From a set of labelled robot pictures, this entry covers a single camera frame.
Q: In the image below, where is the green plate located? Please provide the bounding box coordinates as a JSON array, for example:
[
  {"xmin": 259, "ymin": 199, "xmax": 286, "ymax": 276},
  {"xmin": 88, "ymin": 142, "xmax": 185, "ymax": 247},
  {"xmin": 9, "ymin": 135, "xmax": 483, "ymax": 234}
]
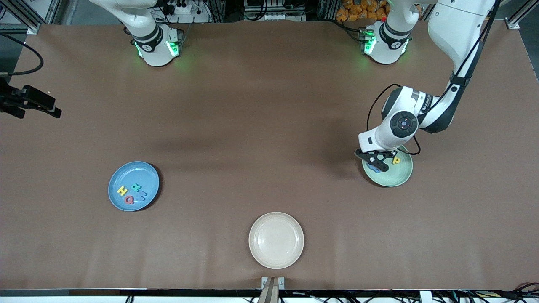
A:
[{"xmin": 362, "ymin": 145, "xmax": 414, "ymax": 188}]

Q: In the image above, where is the blue plate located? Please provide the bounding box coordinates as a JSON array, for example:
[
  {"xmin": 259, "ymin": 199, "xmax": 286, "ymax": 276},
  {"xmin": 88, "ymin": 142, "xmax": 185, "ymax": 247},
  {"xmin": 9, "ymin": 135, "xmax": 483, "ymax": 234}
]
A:
[{"xmin": 108, "ymin": 161, "xmax": 160, "ymax": 212}]

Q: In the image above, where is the beige plate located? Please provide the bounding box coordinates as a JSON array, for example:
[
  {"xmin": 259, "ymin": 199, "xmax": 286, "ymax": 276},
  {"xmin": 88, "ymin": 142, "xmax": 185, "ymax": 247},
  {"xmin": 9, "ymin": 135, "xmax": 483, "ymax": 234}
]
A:
[{"xmin": 248, "ymin": 212, "xmax": 305, "ymax": 270}]

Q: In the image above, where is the brown table mat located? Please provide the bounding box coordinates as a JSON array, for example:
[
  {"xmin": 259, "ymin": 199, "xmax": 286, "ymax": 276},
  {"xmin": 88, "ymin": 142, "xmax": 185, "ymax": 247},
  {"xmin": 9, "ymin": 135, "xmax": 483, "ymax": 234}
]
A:
[{"xmin": 0, "ymin": 20, "xmax": 539, "ymax": 291}]

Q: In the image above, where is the orange packaged items pile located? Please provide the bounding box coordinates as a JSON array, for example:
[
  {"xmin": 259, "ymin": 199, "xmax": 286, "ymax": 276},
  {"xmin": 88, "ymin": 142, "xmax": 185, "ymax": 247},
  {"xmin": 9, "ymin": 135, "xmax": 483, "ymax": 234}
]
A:
[{"xmin": 336, "ymin": 0, "xmax": 389, "ymax": 23}]

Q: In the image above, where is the white power strip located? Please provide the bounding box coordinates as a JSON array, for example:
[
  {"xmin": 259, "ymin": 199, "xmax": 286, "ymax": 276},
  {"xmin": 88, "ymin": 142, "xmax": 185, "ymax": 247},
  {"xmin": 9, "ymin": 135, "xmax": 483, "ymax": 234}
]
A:
[{"xmin": 162, "ymin": 2, "xmax": 198, "ymax": 15}]

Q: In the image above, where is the grey electronics rack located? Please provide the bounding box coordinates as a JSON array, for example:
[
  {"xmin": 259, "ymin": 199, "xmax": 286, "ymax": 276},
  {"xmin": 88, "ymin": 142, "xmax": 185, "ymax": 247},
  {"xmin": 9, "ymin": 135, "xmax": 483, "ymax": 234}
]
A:
[{"xmin": 244, "ymin": 0, "xmax": 304, "ymax": 21}]

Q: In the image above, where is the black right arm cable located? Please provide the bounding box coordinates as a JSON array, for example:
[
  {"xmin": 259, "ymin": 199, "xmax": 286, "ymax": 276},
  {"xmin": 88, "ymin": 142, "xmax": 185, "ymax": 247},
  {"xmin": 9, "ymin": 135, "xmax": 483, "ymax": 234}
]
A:
[{"xmin": 0, "ymin": 32, "xmax": 44, "ymax": 77}]

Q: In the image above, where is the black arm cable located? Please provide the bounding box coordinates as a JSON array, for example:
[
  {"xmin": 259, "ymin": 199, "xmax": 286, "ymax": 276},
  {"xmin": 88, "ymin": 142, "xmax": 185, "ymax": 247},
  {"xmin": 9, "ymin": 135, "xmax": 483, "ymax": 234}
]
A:
[
  {"xmin": 0, "ymin": 32, "xmax": 44, "ymax": 77},
  {"xmin": 366, "ymin": 0, "xmax": 502, "ymax": 156}
]

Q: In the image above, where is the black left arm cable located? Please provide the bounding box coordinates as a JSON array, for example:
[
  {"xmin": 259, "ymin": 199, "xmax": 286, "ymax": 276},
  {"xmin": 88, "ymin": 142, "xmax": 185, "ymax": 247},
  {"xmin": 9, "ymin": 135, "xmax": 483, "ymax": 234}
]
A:
[{"xmin": 366, "ymin": 0, "xmax": 502, "ymax": 156}]

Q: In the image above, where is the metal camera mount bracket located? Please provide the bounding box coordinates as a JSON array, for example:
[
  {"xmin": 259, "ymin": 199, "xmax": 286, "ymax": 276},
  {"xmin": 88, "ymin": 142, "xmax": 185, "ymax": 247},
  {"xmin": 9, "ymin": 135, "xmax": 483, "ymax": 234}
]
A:
[{"xmin": 261, "ymin": 276, "xmax": 285, "ymax": 303}]

